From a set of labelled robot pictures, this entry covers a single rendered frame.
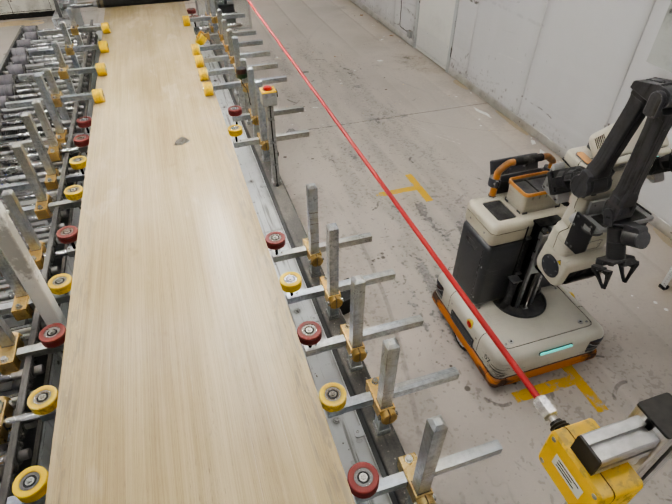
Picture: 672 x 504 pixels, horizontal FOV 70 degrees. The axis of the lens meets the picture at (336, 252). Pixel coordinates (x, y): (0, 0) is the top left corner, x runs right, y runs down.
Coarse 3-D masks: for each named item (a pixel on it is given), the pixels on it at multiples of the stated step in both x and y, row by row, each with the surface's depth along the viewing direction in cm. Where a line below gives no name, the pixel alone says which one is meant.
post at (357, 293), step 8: (352, 280) 143; (360, 280) 142; (352, 288) 145; (360, 288) 143; (352, 296) 147; (360, 296) 145; (352, 304) 149; (360, 304) 148; (352, 312) 151; (360, 312) 150; (352, 320) 153; (360, 320) 153; (352, 328) 155; (360, 328) 155; (352, 336) 157; (360, 336) 158; (352, 344) 160; (360, 344) 161; (352, 360) 165
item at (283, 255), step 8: (344, 240) 205; (352, 240) 205; (360, 240) 206; (368, 240) 208; (296, 248) 201; (304, 248) 201; (320, 248) 202; (272, 256) 198; (280, 256) 198; (288, 256) 199; (296, 256) 201
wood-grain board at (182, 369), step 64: (128, 64) 339; (192, 64) 339; (128, 128) 265; (192, 128) 265; (128, 192) 218; (192, 192) 218; (128, 256) 185; (192, 256) 185; (256, 256) 185; (128, 320) 160; (192, 320) 160; (256, 320) 160; (64, 384) 142; (128, 384) 142; (192, 384) 142; (256, 384) 142; (64, 448) 127; (128, 448) 127; (192, 448) 127; (256, 448) 127; (320, 448) 127
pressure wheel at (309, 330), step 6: (300, 324) 158; (306, 324) 158; (312, 324) 158; (318, 324) 158; (300, 330) 156; (306, 330) 157; (312, 330) 157; (318, 330) 156; (300, 336) 155; (306, 336) 155; (312, 336) 155; (318, 336) 155; (300, 342) 157; (306, 342) 155; (312, 342) 155
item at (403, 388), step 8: (448, 368) 153; (424, 376) 151; (432, 376) 151; (440, 376) 151; (448, 376) 151; (456, 376) 152; (400, 384) 149; (408, 384) 149; (416, 384) 149; (424, 384) 149; (432, 384) 151; (368, 392) 147; (400, 392) 148; (408, 392) 149; (352, 400) 145; (360, 400) 145; (368, 400) 145; (344, 408) 143; (352, 408) 144; (328, 416) 143
